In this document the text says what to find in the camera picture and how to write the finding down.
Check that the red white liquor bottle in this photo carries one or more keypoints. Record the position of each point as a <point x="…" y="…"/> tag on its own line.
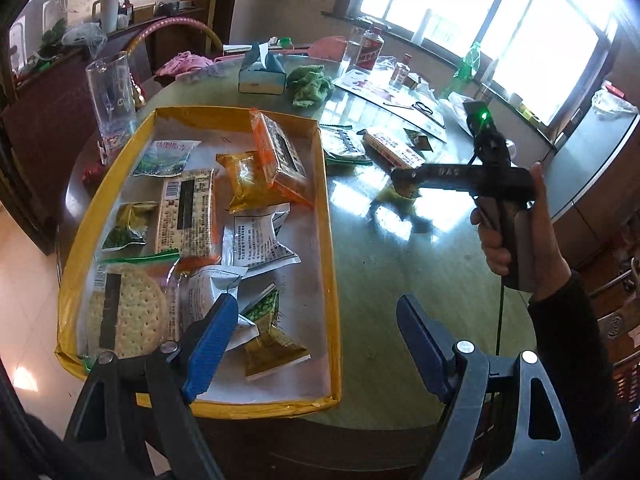
<point x="371" y="50"/>

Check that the green plastic bottle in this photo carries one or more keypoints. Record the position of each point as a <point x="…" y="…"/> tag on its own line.
<point x="467" y="64"/>

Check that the small cardboard carton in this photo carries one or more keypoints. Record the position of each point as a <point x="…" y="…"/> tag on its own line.
<point x="415" y="80"/>

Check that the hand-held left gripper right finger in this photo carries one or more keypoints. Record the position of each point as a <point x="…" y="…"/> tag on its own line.
<point x="425" y="350"/>

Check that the printed paper sheet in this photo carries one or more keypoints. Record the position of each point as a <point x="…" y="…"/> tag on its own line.
<point x="370" y="87"/>

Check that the white printed snack packet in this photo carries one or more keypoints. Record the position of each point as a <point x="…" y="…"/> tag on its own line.
<point x="255" y="240"/>
<point x="205" y="290"/>

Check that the pink fly swatter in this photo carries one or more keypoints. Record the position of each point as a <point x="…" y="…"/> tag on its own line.
<point x="327" y="47"/>

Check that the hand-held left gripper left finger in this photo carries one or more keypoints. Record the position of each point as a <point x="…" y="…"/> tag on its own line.
<point x="210" y="345"/>

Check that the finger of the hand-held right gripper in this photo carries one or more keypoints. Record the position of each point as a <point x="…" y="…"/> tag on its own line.
<point x="410" y="177"/>

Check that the small dark green packet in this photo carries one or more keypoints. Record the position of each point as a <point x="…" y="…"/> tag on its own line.
<point x="417" y="141"/>

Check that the brown cracker packet black label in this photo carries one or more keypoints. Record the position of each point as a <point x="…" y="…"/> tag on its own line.
<point x="185" y="210"/>

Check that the clear glass pitcher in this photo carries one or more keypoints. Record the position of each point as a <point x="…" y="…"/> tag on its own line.
<point x="112" y="100"/>

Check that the thin black stick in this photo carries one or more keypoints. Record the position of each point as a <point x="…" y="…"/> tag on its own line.
<point x="399" y="105"/>

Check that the white tumbler with straw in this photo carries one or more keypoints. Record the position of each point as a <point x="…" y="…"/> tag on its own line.
<point x="109" y="10"/>

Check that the pink cloth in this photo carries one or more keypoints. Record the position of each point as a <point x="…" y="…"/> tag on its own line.
<point x="182" y="64"/>

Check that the orange yellow snack packet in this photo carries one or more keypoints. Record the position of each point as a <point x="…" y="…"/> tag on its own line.
<point x="245" y="185"/>

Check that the person's right forearm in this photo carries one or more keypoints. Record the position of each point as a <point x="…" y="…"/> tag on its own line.
<point x="570" y="360"/>

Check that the pink yellow hula hoop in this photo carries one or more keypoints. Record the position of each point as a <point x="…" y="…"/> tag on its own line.
<point x="172" y="20"/>

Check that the window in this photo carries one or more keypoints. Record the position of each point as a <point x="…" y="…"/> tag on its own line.
<point x="550" y="60"/>

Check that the yellow green snack packet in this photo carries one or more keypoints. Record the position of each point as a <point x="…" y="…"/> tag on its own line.
<point x="127" y="225"/>
<point x="400" y="201"/>
<point x="272" y="345"/>

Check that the round cracker packet green zip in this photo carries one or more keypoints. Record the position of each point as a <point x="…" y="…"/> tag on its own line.
<point x="135" y="305"/>
<point x="342" y="142"/>

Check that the person's right hand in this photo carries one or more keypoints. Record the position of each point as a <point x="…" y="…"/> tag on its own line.
<point x="547" y="250"/>

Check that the crumpled white plastic bag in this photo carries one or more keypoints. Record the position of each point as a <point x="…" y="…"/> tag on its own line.
<point x="612" y="102"/>

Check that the teal tissue box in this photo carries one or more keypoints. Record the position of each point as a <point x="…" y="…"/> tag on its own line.
<point x="260" y="77"/>

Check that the red white cracker packet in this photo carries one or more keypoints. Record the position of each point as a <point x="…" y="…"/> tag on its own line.
<point x="395" y="149"/>

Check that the small clear bottle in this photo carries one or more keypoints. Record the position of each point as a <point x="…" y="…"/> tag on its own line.
<point x="400" y="74"/>

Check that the clear plastic bag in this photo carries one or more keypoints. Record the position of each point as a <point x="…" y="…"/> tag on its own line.
<point x="82" y="35"/>

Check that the green cloth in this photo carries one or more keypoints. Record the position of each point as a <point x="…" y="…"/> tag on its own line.
<point x="310" y="85"/>

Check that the grey refrigerator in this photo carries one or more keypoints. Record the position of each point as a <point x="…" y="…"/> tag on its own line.
<point x="595" y="175"/>

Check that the orange cracker packet black label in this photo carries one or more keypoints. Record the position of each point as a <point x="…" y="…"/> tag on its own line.
<point x="280" y="155"/>

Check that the clear glass jar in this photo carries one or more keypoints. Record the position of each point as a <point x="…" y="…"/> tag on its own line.
<point x="354" y="50"/>

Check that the green white landscape snack packet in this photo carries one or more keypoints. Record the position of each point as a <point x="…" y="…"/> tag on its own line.
<point x="167" y="157"/>

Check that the dark wooden sideboard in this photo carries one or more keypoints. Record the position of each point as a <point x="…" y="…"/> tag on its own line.
<point x="45" y="125"/>

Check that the yellow-edged white cardboard box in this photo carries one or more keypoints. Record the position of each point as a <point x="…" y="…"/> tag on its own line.
<point x="315" y="320"/>

